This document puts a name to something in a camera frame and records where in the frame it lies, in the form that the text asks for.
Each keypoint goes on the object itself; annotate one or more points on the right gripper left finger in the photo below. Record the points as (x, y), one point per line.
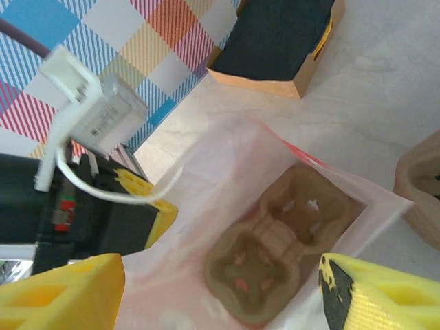
(58, 295)

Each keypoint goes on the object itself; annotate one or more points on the white red paper bag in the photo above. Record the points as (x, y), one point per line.
(213, 165)

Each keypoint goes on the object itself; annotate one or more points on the aluminium frame post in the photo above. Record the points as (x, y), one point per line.
(129, 158)

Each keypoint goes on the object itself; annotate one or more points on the brown box of black napkins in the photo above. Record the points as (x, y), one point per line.
(271, 38)

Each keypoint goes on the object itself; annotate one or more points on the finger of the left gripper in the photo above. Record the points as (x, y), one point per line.
(137, 227)
(130, 184)

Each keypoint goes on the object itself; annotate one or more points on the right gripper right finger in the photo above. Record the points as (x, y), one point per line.
(385, 299)

